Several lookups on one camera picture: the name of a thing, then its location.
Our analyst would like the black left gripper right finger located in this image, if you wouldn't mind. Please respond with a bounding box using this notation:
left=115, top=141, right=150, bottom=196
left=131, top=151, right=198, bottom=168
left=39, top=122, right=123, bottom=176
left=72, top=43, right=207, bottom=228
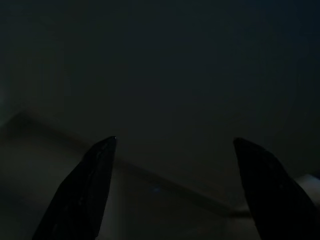
left=232, top=136, right=320, bottom=240

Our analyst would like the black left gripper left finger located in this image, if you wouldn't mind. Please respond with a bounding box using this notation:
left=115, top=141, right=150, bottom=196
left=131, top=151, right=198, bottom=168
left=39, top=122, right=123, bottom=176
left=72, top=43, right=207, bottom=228
left=32, top=136, right=117, bottom=240

